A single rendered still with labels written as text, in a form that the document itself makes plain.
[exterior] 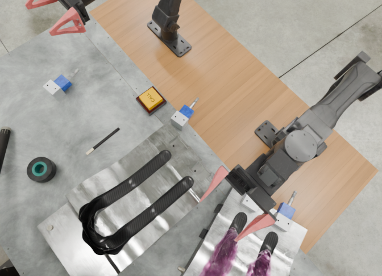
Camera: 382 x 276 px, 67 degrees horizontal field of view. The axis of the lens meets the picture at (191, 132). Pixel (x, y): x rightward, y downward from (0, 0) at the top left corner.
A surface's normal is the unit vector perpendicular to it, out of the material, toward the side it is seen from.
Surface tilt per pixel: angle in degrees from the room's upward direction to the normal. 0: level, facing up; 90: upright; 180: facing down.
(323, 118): 1
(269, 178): 37
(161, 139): 0
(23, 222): 0
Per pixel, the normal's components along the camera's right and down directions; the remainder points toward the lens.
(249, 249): 0.29, -0.64
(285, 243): 0.05, -0.31
